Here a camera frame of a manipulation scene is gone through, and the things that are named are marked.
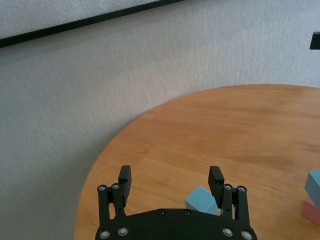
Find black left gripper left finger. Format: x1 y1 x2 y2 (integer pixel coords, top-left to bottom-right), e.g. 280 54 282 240
96 165 133 221

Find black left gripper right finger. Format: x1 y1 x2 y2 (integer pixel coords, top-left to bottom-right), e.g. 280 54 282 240
207 166 250 222

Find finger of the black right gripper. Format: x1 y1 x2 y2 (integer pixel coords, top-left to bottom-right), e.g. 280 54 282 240
309 31 320 51

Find blue cube block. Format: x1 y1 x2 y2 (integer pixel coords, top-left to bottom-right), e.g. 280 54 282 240
304 170 320 202
184 185 222 216

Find pink cube block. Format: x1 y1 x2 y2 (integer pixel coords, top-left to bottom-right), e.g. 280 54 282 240
300 194 320 226

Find black wall trim strip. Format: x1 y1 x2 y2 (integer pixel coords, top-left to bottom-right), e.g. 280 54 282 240
0 0 186 49

